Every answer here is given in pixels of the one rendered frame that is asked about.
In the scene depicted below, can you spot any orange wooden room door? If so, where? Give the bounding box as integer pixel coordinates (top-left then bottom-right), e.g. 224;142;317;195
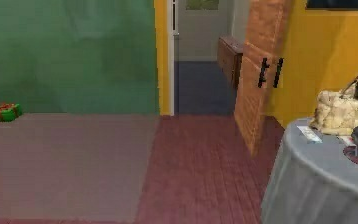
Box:
233;0;292;158

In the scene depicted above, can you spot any green gift box red ribbon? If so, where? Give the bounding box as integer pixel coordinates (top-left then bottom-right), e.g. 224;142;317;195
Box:
0;102;24;123

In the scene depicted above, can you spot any white paper card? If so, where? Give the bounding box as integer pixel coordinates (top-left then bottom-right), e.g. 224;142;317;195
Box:
338;135;356;148
296;125;323;144

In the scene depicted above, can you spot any dark framed wall picture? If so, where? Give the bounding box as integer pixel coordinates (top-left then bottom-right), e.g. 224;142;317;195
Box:
305;0;358;12

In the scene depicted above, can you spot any round table grey cloth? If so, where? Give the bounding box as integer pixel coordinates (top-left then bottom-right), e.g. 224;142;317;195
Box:
260;117;358;224

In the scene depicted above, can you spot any brown wooden cabinet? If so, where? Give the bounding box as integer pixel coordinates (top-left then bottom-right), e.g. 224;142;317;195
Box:
216;35;245;90

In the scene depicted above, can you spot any window with green view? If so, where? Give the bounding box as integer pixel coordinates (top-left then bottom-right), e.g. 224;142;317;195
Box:
185;0;220;11

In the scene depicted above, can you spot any dark red plate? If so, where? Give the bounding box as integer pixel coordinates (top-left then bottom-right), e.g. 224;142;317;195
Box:
342;145;358;168

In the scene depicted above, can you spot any black door handle bar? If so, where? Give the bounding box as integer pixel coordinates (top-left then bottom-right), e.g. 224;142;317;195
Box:
257;57;271;89
272;57;285;89

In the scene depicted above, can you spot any cream handbag with straps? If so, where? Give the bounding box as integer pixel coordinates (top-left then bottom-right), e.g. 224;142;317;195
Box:
309;73;358;136

